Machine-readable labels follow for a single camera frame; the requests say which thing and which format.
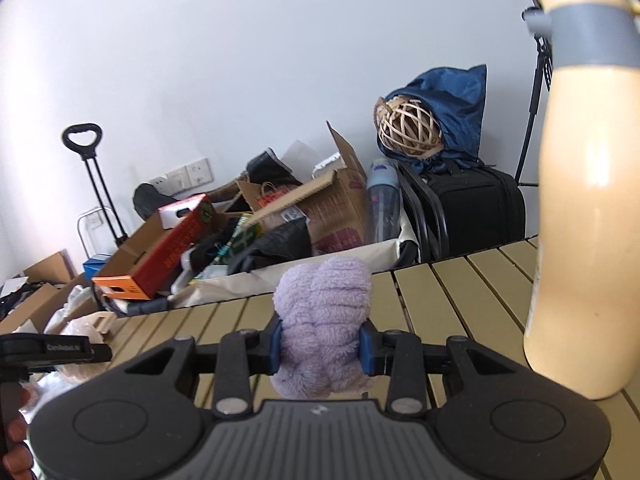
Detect lavender fuzzy sock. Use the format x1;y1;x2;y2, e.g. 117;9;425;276
271;257;372;400

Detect left hand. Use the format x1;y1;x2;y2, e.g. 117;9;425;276
1;382;35;480

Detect crumpled clear plastic wrap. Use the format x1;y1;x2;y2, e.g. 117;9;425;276
49;316;116;386

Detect blue storage box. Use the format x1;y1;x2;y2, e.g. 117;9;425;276
82;252;112;281

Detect brown cardboard box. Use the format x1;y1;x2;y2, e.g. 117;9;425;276
238;128;367;254

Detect grey water bottle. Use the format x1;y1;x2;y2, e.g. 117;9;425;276
367;158;401;244

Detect orange cardboard tray box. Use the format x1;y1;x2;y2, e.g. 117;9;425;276
92;194;216;300

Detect black suitcase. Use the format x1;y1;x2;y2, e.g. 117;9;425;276
398;162;526;263

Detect cream thermos jug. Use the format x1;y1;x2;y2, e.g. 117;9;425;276
524;0;639;400

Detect wicker rattan ball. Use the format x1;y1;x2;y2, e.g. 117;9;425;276
373;96;445;159

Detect dark blue cloth bag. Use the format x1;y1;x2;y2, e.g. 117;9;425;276
376;64;487;174

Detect chrome metal frame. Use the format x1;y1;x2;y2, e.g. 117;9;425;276
76;207;116;258

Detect wall power sockets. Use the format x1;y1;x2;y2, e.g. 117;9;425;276
150;158;214;195

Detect black trolley handle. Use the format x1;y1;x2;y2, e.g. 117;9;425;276
62;122;128;247

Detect black camera tripod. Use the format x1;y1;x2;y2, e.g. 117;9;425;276
514;6;553;188

